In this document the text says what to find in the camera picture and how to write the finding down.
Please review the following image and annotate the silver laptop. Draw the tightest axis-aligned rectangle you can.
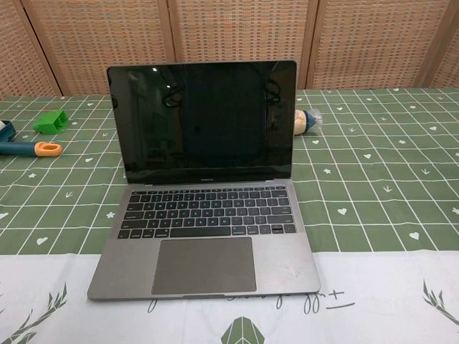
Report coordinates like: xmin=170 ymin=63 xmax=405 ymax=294
xmin=86 ymin=59 xmax=323 ymax=300

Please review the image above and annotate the mayonnaise squeeze bottle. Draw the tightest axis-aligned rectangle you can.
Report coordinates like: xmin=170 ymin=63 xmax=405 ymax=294
xmin=293 ymin=107 xmax=324 ymax=138

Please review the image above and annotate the green checked tablecloth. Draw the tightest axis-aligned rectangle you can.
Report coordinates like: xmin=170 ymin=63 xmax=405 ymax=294
xmin=0 ymin=87 xmax=459 ymax=344

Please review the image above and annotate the green plastic block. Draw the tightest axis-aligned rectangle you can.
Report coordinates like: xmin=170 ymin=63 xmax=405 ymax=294
xmin=33 ymin=110 xmax=69 ymax=135

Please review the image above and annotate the teal lint roller orange handle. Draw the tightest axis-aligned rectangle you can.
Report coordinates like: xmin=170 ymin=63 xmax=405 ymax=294
xmin=0 ymin=120 xmax=65 ymax=158

